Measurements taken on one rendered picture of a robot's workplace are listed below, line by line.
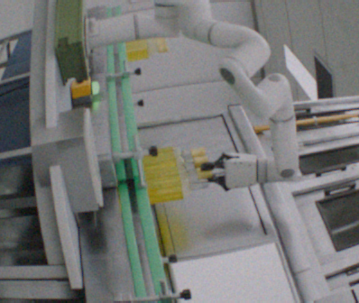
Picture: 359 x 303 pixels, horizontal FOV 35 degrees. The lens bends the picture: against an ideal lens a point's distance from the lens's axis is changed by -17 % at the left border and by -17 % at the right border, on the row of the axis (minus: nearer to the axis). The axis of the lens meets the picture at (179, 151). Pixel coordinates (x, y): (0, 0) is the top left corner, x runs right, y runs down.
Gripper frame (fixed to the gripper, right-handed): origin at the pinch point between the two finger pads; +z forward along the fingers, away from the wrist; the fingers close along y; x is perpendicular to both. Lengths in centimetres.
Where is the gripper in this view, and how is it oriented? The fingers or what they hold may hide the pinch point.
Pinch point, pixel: (207, 172)
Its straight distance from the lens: 203.3
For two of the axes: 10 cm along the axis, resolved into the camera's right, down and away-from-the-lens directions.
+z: -9.9, 0.2, 1.6
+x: -1.3, 5.1, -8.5
